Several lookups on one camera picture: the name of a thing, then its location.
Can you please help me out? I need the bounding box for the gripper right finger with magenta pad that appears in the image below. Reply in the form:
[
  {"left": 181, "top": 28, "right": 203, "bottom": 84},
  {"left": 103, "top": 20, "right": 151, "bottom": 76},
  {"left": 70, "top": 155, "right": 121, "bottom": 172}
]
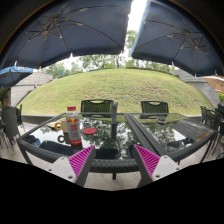
[{"left": 133, "top": 145, "right": 181, "bottom": 187}]

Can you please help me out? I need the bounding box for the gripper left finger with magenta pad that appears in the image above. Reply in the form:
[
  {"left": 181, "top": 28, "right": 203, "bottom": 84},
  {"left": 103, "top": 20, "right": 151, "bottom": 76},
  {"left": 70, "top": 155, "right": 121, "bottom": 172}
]
[{"left": 48, "top": 145, "right": 96, "bottom": 187}]

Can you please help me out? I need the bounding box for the right glass-top wicker table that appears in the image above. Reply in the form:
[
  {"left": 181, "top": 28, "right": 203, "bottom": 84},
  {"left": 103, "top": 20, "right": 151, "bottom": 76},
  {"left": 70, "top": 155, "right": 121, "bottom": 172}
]
[{"left": 124, "top": 113, "right": 216, "bottom": 162}]

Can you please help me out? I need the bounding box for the glass-top wicker table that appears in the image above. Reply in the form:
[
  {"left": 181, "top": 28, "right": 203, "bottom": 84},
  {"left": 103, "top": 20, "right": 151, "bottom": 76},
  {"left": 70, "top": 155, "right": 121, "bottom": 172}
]
[
  {"left": 124, "top": 113, "right": 216, "bottom": 162},
  {"left": 17, "top": 113, "right": 140, "bottom": 178}
]

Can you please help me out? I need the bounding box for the red round coaster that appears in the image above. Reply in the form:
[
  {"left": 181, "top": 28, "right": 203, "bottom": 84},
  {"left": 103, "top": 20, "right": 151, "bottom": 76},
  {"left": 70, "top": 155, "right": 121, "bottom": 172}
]
[{"left": 83, "top": 128, "right": 97, "bottom": 135}]

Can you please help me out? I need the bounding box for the small ashtray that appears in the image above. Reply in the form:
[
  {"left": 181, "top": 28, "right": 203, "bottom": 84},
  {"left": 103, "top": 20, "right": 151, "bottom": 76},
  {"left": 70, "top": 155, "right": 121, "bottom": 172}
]
[{"left": 157, "top": 116, "right": 167, "bottom": 124}]

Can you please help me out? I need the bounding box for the yellow tape roll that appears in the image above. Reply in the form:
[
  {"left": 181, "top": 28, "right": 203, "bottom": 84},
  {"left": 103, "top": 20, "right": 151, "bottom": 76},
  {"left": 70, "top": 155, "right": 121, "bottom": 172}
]
[{"left": 54, "top": 122, "right": 62, "bottom": 131}]

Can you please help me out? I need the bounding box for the left glass-top wicker table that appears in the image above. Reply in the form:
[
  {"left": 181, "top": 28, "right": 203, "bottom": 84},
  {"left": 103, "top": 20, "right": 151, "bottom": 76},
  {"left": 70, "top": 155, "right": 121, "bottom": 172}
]
[{"left": 17, "top": 113, "right": 140, "bottom": 178}]

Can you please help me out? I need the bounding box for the white bottle with red cap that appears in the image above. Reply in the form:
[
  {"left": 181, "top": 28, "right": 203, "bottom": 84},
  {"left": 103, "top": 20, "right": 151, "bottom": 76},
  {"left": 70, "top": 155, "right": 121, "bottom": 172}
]
[{"left": 66, "top": 105, "right": 82, "bottom": 145}]

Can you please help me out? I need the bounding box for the right dark wicker chair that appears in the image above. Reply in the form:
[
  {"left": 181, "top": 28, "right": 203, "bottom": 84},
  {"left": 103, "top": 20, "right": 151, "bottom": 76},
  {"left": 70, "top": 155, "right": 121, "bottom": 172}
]
[{"left": 140, "top": 101, "right": 169, "bottom": 118}]

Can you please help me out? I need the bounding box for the dark wicker chair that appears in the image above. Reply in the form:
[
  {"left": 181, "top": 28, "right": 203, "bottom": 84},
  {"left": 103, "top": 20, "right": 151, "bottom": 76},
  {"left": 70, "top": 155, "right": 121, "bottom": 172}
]
[
  {"left": 140, "top": 101, "right": 169, "bottom": 118},
  {"left": 81, "top": 99, "right": 113, "bottom": 118}
]

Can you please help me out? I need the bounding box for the left dark wicker chair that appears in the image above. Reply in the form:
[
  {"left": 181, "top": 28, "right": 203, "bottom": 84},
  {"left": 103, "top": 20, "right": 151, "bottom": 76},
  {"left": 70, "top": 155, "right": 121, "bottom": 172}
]
[{"left": 81, "top": 99, "right": 113, "bottom": 118}]

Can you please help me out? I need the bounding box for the tall grey can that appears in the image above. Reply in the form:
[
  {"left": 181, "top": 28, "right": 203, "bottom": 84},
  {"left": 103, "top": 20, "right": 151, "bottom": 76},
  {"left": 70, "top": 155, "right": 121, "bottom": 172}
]
[{"left": 111, "top": 102, "right": 118, "bottom": 124}]

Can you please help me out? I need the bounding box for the dark chair at right edge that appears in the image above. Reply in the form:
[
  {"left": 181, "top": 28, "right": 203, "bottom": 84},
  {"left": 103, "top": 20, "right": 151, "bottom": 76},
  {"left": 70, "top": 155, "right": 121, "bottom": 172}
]
[{"left": 201, "top": 106, "right": 222, "bottom": 155}]

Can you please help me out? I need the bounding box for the small blue umbrella far left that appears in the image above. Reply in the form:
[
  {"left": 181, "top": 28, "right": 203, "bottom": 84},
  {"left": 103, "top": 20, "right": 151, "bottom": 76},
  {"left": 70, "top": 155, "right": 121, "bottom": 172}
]
[{"left": 0, "top": 66, "right": 33, "bottom": 88}]

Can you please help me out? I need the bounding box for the large right navy umbrella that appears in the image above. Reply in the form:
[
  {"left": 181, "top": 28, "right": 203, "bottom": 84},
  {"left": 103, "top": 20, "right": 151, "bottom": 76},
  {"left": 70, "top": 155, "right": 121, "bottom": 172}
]
[{"left": 131, "top": 0, "right": 224, "bottom": 76}]

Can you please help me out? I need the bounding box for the large navy umbrella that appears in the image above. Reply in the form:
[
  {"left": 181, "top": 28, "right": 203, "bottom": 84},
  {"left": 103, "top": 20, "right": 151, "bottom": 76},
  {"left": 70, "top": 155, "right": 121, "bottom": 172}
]
[
  {"left": 0, "top": 0, "right": 133, "bottom": 69},
  {"left": 131, "top": 0, "right": 224, "bottom": 76}
]

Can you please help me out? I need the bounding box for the large left navy umbrella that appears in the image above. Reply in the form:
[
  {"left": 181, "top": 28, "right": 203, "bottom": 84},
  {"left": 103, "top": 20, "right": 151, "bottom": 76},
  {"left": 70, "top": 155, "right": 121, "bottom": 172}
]
[{"left": 0, "top": 0, "right": 133, "bottom": 69}]

